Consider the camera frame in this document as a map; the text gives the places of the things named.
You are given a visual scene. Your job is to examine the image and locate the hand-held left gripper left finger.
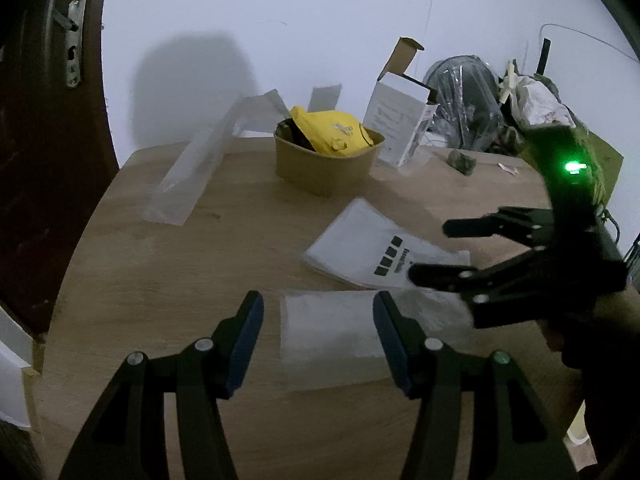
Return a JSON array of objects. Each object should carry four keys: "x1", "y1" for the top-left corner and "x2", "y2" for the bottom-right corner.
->
[{"x1": 59, "y1": 290, "x2": 265, "y2": 480}]

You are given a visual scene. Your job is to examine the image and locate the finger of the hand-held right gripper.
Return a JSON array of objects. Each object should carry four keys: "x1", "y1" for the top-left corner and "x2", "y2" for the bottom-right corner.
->
[
  {"x1": 443, "y1": 206, "x2": 556, "y2": 248},
  {"x1": 408, "y1": 247, "x2": 567, "y2": 330}
]

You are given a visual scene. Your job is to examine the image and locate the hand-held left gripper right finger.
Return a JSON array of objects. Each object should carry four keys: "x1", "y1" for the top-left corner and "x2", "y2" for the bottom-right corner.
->
[{"x1": 372, "y1": 290, "x2": 581, "y2": 480}]

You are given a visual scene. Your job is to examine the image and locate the frosted clear plastic sachet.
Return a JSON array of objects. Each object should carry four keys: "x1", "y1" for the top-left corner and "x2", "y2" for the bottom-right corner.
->
[{"x1": 278, "y1": 287, "x2": 476, "y2": 362}]

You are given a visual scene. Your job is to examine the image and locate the person's right hand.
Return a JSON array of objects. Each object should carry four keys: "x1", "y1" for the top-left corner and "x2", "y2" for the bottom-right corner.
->
[{"x1": 542, "y1": 290, "x2": 640, "y2": 376}]

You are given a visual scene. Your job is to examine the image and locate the green cardboard sheet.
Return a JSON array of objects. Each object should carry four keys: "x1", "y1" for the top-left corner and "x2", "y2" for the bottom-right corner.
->
[{"x1": 575, "y1": 127, "x2": 626, "y2": 211}]

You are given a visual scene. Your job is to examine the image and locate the small green figurine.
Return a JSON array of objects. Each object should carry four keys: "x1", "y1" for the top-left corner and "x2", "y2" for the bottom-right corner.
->
[{"x1": 447, "y1": 149, "x2": 476, "y2": 176}]

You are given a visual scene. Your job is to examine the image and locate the white bag with black squares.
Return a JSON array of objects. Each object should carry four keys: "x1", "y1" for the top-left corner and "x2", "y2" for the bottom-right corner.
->
[{"x1": 303, "y1": 197, "x2": 472, "y2": 292}]

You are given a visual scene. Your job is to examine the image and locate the pile of white plastic bags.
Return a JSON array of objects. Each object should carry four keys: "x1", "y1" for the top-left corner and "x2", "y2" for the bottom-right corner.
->
[{"x1": 499, "y1": 59, "x2": 577, "y2": 130}]

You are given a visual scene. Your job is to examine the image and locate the crumpled clear plastic bag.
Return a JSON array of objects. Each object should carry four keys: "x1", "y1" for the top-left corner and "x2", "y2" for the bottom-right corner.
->
[{"x1": 422, "y1": 54, "x2": 504, "y2": 154}]

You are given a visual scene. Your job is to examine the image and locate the white carton box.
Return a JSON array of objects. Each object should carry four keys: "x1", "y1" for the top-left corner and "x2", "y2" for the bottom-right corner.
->
[{"x1": 362, "y1": 37, "x2": 441, "y2": 169}]

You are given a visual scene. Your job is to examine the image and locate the brown paper bowl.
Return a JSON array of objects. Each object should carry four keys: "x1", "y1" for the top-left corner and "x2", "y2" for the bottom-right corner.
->
[{"x1": 273, "y1": 120, "x2": 386, "y2": 199}]

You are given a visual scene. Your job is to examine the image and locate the long clear plastic bag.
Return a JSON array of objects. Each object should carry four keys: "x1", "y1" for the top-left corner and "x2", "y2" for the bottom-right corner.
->
[{"x1": 141, "y1": 89, "x2": 292, "y2": 227}]

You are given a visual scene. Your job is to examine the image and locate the white board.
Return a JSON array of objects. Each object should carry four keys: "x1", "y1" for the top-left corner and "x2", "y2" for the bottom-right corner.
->
[{"x1": 0, "y1": 305, "x2": 32, "y2": 429}]

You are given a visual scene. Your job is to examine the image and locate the dark brown wooden door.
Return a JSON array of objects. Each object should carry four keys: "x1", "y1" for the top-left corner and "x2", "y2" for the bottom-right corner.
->
[{"x1": 0, "y1": 0, "x2": 118, "y2": 336}]

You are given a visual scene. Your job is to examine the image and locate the metal door handle plate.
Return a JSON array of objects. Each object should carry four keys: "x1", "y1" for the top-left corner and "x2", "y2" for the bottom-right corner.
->
[{"x1": 54, "y1": 0, "x2": 87, "y2": 90}]

